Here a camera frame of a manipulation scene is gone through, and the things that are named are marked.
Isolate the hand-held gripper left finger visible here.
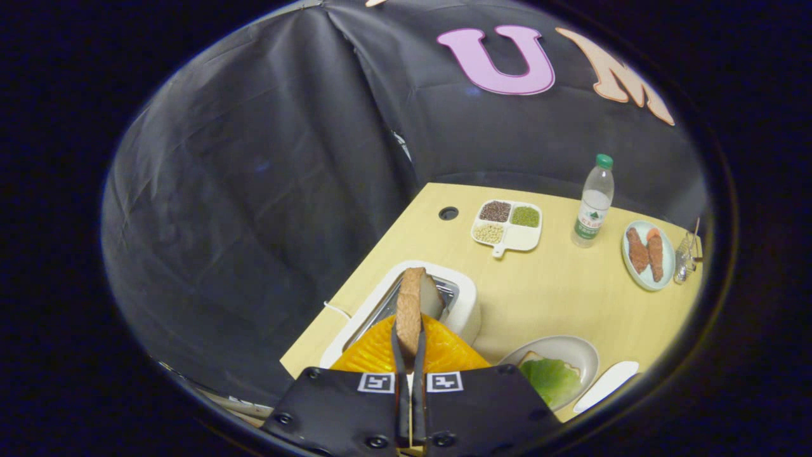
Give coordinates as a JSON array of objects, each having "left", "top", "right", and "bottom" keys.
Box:
[{"left": 261, "top": 314, "right": 413, "bottom": 457}]

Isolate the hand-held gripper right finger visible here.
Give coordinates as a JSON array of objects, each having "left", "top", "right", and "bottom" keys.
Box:
[{"left": 412, "top": 315, "right": 562, "bottom": 457}]

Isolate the green lettuce leaf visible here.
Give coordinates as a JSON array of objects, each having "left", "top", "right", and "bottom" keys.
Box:
[{"left": 520, "top": 358, "right": 583, "bottom": 410}]

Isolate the toasted bread slice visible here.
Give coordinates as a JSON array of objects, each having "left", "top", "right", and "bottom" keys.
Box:
[{"left": 395, "top": 267, "right": 446, "bottom": 359}]

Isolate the white bread slice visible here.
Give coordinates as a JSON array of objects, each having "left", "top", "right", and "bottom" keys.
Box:
[{"left": 517, "top": 350, "right": 581, "bottom": 381}]

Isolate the beige oval plate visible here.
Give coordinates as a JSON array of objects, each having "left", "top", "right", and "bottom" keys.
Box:
[{"left": 497, "top": 335, "right": 600, "bottom": 413}]

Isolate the white toaster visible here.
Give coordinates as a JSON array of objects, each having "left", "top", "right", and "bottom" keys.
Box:
[{"left": 319, "top": 260, "right": 481, "bottom": 370}]

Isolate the white oval plate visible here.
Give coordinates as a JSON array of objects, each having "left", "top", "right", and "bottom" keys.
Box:
[{"left": 573, "top": 361, "right": 641, "bottom": 414}]

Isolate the white divided seed tray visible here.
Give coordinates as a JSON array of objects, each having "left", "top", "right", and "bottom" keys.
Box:
[{"left": 470, "top": 199, "right": 544, "bottom": 259}]

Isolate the pale green round plate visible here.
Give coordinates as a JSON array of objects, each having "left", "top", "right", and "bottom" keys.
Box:
[{"left": 621, "top": 220, "right": 677, "bottom": 292}]

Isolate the brown meat piece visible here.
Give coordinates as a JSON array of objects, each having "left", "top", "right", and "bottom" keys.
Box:
[
  {"left": 626, "top": 227, "right": 650, "bottom": 275},
  {"left": 646, "top": 228, "right": 665, "bottom": 283}
]

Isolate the clear green-capped water bottle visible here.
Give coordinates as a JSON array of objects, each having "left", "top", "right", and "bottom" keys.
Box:
[{"left": 571, "top": 154, "right": 615, "bottom": 249}]

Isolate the black backdrop cloth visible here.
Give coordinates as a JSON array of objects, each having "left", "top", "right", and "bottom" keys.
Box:
[{"left": 100, "top": 0, "right": 710, "bottom": 407}]

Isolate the clear glass cup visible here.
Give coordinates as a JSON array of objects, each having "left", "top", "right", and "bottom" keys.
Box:
[{"left": 674, "top": 218, "right": 702, "bottom": 285}]

